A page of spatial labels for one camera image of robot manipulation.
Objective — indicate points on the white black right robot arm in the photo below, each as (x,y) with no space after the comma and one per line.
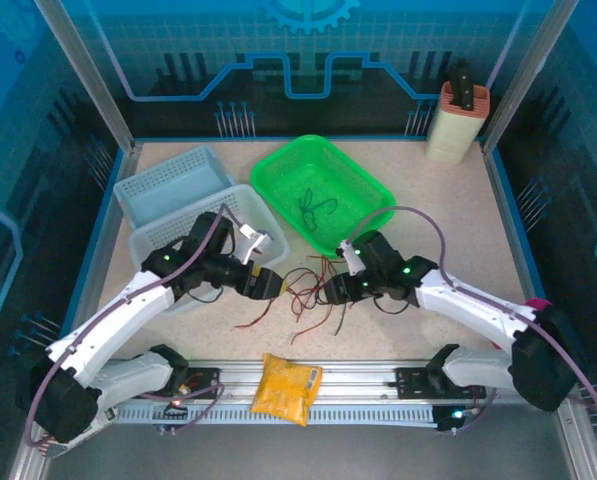
(478,305)

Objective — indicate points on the white plastic basket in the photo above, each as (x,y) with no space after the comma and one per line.
(248,205)

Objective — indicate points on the yellow snack packet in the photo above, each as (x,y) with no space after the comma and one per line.
(285,387)

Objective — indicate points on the light blue plastic basket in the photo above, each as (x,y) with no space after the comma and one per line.
(178,175)

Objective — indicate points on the green plastic basket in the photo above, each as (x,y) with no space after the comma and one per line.
(288,175)

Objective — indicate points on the small lit circuit board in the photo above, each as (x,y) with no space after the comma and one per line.
(459,414)
(178,399)

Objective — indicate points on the cream knife block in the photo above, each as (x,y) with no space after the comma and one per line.
(450,135)

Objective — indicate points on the pink plastic cup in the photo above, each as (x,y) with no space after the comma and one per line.
(538,304)

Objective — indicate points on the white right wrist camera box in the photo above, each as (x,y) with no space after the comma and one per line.
(350,257)

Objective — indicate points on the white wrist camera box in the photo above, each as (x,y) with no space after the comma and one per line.
(252,242)
(350,257)

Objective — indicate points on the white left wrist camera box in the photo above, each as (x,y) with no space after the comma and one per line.
(252,242)

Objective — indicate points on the aluminium mounting rail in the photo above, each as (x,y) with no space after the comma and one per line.
(358,380)

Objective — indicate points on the aluminium frame post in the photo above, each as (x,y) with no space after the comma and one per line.
(93,75)
(523,75)

